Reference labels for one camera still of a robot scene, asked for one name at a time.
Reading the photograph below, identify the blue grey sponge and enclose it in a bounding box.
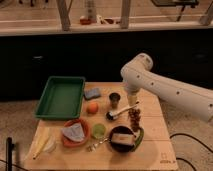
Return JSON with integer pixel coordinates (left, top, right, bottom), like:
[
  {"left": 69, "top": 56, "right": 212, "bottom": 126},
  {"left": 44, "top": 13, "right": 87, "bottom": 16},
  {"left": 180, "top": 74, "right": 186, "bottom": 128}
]
[{"left": 84, "top": 88, "right": 101, "bottom": 100}]

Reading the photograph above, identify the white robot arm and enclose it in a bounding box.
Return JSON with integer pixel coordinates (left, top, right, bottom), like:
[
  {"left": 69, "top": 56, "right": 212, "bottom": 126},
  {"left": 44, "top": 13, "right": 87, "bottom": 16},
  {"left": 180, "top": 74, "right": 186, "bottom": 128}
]
[{"left": 121, "top": 53, "right": 213, "bottom": 124}]

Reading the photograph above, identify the small metal cup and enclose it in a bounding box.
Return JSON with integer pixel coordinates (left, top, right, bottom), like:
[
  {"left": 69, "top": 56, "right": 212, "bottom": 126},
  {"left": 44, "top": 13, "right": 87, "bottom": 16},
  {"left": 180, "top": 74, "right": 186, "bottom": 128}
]
[{"left": 109, "top": 92, "right": 121, "bottom": 109}]

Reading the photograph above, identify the green plastic cup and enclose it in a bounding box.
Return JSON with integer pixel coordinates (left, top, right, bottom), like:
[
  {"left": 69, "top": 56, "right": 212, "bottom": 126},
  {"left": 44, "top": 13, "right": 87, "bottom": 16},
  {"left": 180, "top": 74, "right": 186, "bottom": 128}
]
[{"left": 92, "top": 123, "right": 106, "bottom": 139}]

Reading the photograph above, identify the green pepper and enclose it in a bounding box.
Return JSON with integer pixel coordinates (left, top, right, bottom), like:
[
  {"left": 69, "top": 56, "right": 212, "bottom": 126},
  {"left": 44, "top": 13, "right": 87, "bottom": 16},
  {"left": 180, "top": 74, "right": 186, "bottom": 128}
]
[{"left": 133, "top": 127, "right": 144, "bottom": 151}]

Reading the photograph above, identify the tan block in bowl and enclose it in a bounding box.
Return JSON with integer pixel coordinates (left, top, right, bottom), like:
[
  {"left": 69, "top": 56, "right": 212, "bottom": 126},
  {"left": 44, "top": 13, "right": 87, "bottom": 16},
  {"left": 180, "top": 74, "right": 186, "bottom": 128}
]
[{"left": 111, "top": 133, "right": 135, "bottom": 146}]

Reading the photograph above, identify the orange fruit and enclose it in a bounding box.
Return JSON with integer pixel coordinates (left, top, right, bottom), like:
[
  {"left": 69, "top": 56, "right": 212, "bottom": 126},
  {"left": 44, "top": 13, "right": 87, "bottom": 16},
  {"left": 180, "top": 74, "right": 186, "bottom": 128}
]
[{"left": 87, "top": 102, "right": 99, "bottom": 114}]

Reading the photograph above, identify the black bowl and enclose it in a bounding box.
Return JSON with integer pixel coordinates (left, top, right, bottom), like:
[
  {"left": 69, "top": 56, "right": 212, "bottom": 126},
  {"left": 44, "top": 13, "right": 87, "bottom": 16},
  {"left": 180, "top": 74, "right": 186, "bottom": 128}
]
[{"left": 109, "top": 126, "right": 136, "bottom": 153}]

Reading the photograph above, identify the metal fork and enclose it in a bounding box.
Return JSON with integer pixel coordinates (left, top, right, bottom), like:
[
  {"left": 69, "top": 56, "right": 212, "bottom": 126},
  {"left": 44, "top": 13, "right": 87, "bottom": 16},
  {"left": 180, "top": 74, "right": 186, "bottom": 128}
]
[{"left": 86, "top": 138, "right": 109, "bottom": 152}]

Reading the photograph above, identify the grey folded cloth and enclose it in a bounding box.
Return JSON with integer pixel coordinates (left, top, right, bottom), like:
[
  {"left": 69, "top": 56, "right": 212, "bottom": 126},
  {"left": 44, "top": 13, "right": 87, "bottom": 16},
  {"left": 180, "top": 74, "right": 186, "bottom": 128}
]
[{"left": 62, "top": 123, "right": 85, "bottom": 142}]

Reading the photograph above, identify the green plastic tray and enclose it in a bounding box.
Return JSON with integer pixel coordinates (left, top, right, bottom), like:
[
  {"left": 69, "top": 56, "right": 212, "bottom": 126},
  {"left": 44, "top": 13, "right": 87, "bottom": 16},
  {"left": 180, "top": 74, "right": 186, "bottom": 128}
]
[{"left": 35, "top": 76, "right": 85, "bottom": 120}]

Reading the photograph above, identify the orange bowl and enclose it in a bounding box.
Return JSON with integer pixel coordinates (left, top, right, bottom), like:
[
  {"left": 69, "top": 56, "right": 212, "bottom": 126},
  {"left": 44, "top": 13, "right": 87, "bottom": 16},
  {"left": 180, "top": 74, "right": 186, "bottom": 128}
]
[{"left": 61, "top": 118, "right": 90, "bottom": 148}]

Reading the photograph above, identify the red object on shelf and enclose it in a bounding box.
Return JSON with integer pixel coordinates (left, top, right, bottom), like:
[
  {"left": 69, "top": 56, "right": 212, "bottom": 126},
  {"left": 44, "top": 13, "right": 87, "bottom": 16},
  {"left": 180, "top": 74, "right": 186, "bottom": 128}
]
[{"left": 79, "top": 16, "right": 92, "bottom": 25}]

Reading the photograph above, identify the yellow banana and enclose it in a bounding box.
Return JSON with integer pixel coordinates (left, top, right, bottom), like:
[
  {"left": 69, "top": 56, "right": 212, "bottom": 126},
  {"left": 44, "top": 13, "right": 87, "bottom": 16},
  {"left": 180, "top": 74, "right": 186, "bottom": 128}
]
[{"left": 33, "top": 128, "right": 50, "bottom": 159}]

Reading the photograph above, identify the white bottle on shelf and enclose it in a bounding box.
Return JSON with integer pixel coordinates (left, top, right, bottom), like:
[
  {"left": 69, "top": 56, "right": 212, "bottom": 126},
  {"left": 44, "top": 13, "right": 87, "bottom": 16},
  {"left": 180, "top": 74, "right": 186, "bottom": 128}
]
[{"left": 85, "top": 0, "right": 97, "bottom": 23}]

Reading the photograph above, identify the black cable on floor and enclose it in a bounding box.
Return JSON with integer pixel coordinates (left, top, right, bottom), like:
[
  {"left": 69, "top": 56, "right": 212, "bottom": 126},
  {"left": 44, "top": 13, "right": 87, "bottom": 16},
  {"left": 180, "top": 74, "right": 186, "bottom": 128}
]
[{"left": 169, "top": 132, "right": 213, "bottom": 171}]

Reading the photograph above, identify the black stand post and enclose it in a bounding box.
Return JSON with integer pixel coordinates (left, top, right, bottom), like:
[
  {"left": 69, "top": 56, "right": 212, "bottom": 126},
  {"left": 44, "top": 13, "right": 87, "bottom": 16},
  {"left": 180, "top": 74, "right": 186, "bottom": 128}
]
[{"left": 6, "top": 137, "right": 14, "bottom": 171}]

